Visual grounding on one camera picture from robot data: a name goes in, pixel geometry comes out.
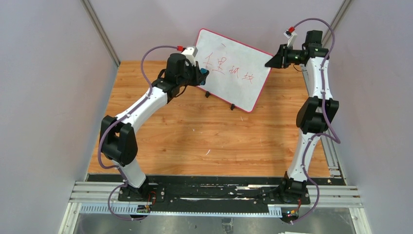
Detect blue black eraser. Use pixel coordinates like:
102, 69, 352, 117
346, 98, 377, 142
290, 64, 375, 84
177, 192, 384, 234
199, 68, 209, 85

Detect pink framed whiteboard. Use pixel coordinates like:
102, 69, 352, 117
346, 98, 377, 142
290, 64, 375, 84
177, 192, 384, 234
195, 28, 273, 112

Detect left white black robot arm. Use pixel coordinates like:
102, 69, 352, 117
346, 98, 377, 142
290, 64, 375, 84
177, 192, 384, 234
98, 48, 209, 200

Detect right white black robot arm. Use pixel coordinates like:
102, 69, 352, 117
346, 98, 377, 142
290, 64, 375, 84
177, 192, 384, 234
265, 30, 339, 203

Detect wire whiteboard stand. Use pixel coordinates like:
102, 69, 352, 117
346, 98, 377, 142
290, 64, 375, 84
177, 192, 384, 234
205, 91, 236, 111

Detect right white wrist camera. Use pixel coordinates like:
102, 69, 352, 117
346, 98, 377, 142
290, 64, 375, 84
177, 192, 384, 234
283, 26, 297, 49

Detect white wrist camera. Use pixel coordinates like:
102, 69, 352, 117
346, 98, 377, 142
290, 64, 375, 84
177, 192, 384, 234
177, 45, 198, 66
283, 26, 297, 49

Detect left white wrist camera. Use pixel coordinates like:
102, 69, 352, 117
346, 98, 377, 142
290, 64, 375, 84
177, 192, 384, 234
177, 45, 198, 66

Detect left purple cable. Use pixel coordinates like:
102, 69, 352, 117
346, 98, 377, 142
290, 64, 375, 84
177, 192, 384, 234
97, 45, 185, 222

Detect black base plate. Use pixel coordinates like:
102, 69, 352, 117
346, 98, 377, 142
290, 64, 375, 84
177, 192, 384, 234
118, 175, 310, 214

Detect aluminium frame rails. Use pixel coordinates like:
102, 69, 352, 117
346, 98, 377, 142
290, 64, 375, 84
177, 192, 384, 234
60, 66, 371, 234

